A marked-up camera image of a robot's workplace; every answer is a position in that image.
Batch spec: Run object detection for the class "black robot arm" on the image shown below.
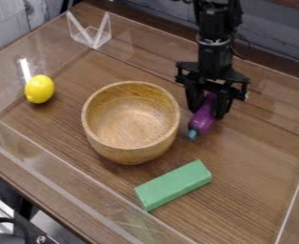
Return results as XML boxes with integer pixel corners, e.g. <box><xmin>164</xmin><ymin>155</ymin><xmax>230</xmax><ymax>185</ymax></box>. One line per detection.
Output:
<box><xmin>176</xmin><ymin>0</ymin><xmax>251</xmax><ymax>119</ymax></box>

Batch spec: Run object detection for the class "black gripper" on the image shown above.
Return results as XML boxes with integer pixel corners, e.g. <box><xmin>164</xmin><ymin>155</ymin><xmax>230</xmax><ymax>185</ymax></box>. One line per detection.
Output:
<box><xmin>176</xmin><ymin>61</ymin><xmax>251</xmax><ymax>120</ymax></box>

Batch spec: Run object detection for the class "clear acrylic corner bracket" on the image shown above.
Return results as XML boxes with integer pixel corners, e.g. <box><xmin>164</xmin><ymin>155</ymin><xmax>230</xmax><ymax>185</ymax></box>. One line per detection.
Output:
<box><xmin>67</xmin><ymin>11</ymin><xmax>112</xmax><ymax>50</ymax></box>

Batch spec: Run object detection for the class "clear acrylic tray wall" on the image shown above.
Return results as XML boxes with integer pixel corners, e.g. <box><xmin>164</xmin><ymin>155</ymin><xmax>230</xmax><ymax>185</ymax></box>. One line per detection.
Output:
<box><xmin>0</xmin><ymin>16</ymin><xmax>299</xmax><ymax>244</ymax></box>

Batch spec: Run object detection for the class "brown wooden bowl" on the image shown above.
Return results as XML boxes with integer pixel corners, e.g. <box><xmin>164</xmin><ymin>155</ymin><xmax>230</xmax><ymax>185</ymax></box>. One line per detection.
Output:
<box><xmin>81</xmin><ymin>81</ymin><xmax>180</xmax><ymax>165</ymax></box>

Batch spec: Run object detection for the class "green rectangular block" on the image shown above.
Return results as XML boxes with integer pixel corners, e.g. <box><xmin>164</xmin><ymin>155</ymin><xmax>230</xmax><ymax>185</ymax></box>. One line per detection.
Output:
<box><xmin>135</xmin><ymin>160</ymin><xmax>212</xmax><ymax>212</ymax></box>

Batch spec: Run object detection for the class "black metal bracket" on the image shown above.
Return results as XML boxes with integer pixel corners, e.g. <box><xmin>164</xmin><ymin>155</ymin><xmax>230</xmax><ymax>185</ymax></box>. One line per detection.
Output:
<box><xmin>13</xmin><ymin>213</ymin><xmax>60</xmax><ymax>244</ymax></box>

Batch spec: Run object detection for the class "purple toy eggplant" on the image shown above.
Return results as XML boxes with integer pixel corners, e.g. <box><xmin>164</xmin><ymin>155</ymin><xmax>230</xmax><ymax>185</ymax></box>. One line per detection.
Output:
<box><xmin>188</xmin><ymin>92</ymin><xmax>216</xmax><ymax>140</ymax></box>

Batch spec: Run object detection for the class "yellow toy lemon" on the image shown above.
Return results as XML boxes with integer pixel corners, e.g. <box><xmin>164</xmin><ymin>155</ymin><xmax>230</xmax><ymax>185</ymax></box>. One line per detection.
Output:
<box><xmin>24</xmin><ymin>74</ymin><xmax>55</xmax><ymax>104</ymax></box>

